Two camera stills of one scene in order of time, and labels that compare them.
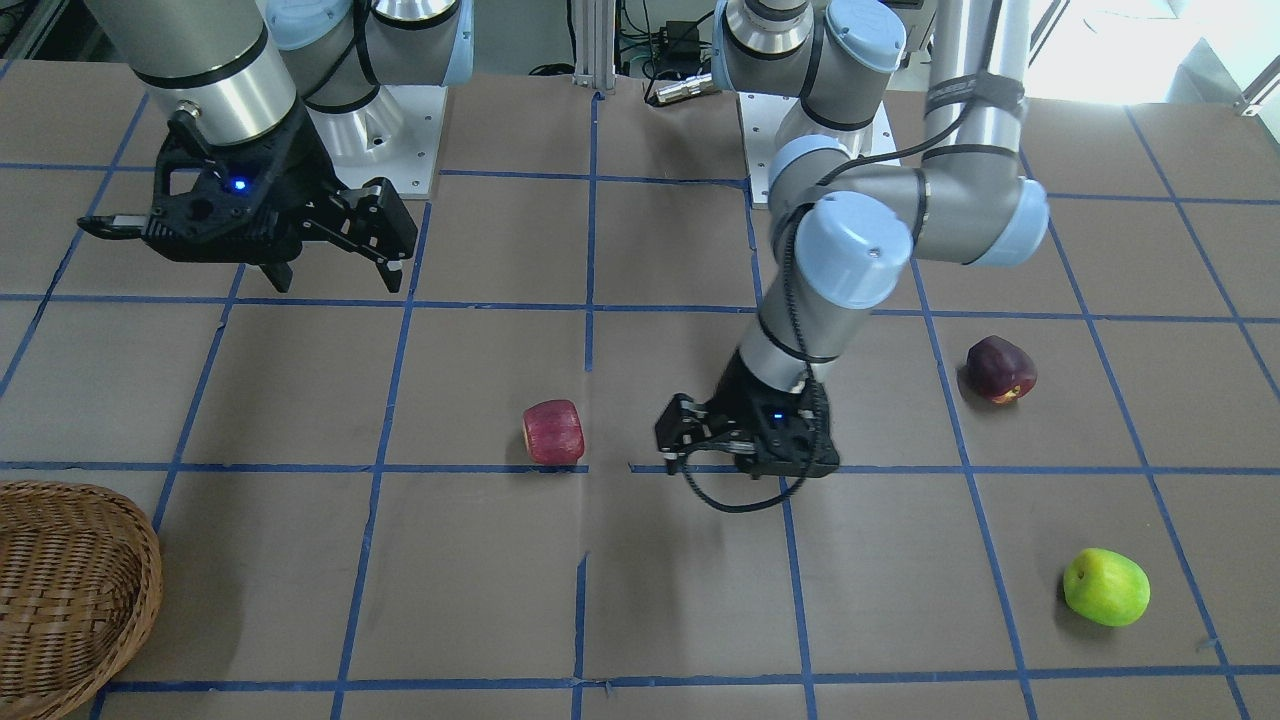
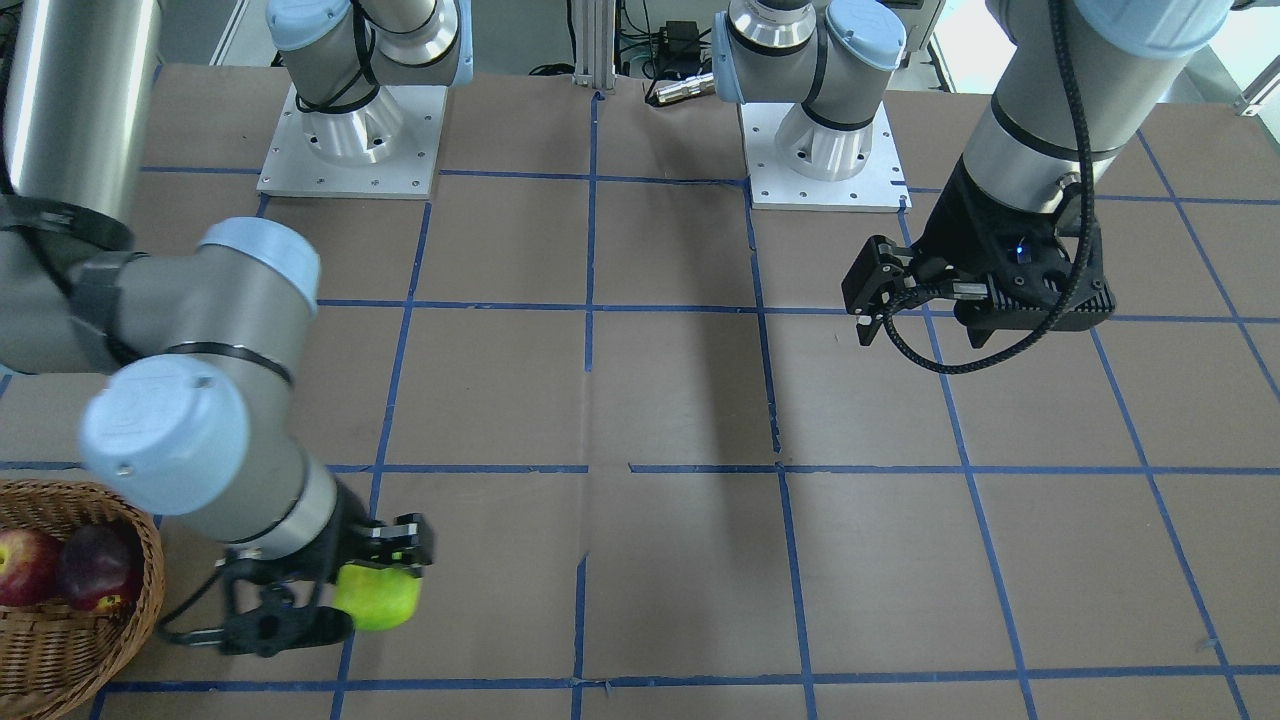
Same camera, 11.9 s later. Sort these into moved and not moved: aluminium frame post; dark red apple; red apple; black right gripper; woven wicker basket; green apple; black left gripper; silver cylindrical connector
Moved: black right gripper; green apple; dark red apple; black left gripper; red apple
Not moved: woven wicker basket; silver cylindrical connector; aluminium frame post
